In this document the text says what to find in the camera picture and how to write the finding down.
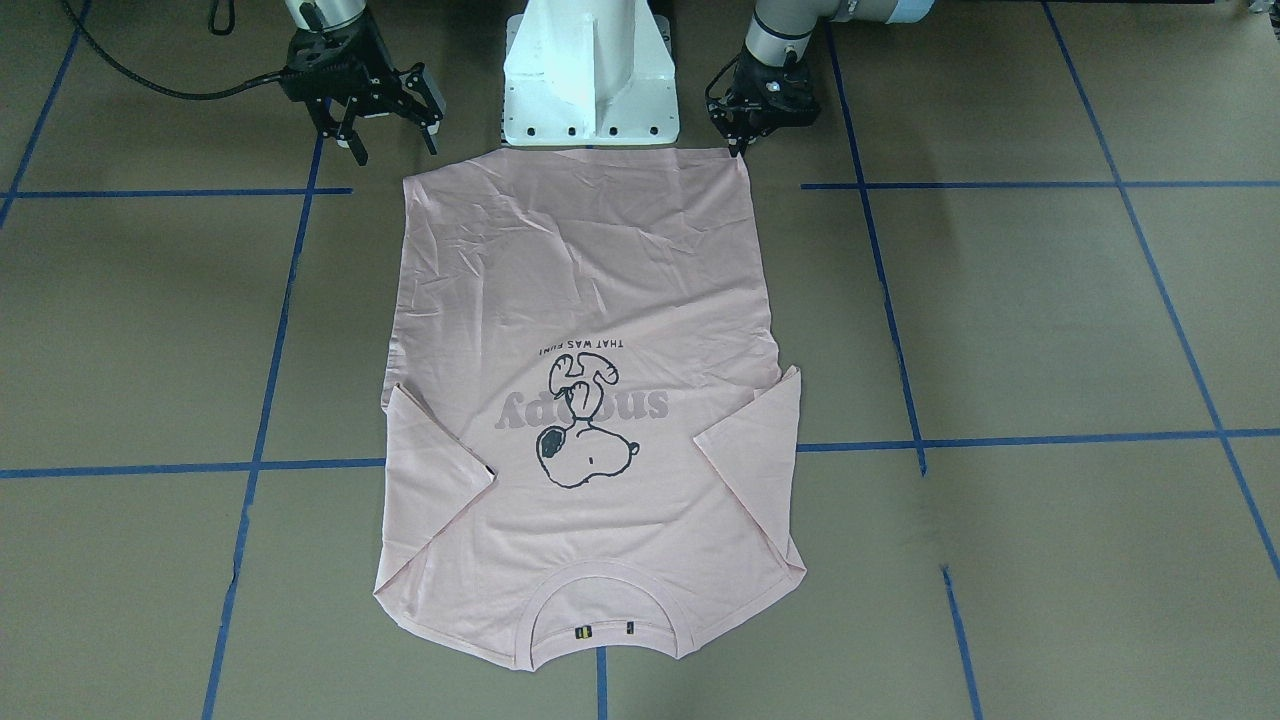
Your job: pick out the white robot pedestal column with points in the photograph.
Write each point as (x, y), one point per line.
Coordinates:
(589, 73)

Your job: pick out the blue tape line lengthwise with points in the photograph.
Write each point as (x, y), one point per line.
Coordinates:
(228, 606)

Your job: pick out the blue tape line crosswise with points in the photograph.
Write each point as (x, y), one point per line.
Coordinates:
(181, 468)

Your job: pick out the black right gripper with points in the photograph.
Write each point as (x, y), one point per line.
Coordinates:
(372, 88)

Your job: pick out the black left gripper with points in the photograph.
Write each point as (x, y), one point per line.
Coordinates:
(737, 108)

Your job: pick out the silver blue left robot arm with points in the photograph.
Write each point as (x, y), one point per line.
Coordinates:
(778, 26)

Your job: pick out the pink Snoopy t-shirt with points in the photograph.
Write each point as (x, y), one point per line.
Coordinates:
(590, 438)

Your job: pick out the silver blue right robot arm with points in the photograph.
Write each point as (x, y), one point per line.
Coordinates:
(339, 67)

